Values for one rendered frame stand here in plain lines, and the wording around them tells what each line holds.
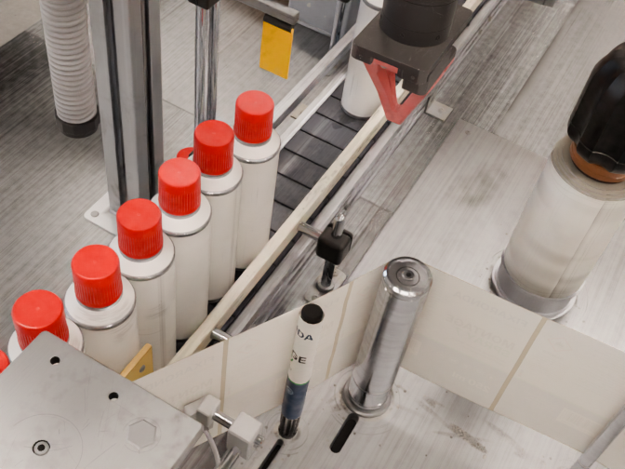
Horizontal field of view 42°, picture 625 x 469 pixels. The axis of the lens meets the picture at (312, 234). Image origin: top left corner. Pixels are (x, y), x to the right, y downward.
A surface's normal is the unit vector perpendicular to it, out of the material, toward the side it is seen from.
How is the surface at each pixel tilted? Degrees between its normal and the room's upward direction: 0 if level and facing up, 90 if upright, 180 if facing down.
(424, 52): 2
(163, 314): 90
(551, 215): 91
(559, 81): 0
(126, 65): 90
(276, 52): 90
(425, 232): 0
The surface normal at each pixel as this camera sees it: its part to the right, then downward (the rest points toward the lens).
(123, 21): -0.49, 0.63
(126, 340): 0.75, 0.56
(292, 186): 0.12, -0.64
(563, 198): -0.75, 0.45
